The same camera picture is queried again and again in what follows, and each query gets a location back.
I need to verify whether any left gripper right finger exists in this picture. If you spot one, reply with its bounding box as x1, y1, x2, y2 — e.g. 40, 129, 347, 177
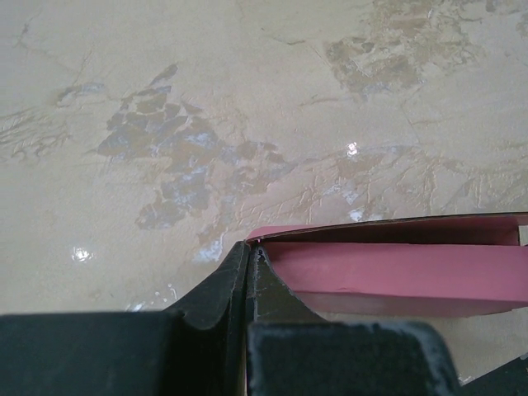
247, 245, 460, 395

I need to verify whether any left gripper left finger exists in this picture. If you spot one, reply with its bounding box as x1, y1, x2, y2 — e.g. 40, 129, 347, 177
1, 242, 250, 395

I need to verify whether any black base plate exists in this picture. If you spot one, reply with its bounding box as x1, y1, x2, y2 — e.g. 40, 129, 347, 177
462, 354, 528, 396

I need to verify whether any pink paper box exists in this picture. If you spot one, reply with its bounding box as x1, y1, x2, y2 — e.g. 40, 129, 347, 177
247, 212, 527, 318

